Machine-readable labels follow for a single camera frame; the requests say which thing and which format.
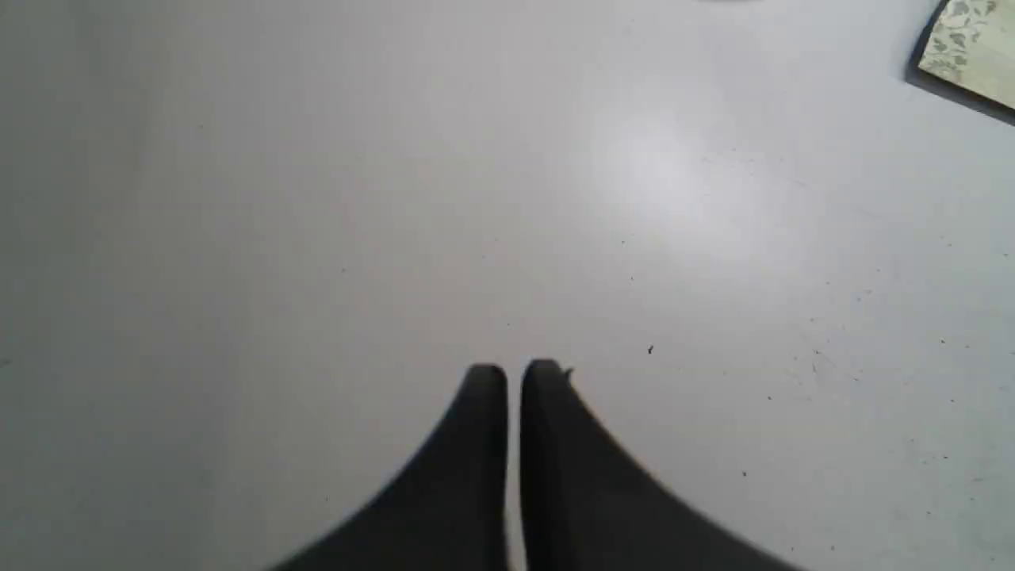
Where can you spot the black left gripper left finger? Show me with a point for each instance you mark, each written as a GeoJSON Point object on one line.
{"type": "Point", "coordinates": [445, 509]}

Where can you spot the cream paper folding fan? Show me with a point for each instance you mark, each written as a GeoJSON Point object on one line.
{"type": "Point", "coordinates": [966, 53]}

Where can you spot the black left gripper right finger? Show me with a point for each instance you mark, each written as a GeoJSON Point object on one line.
{"type": "Point", "coordinates": [588, 505]}

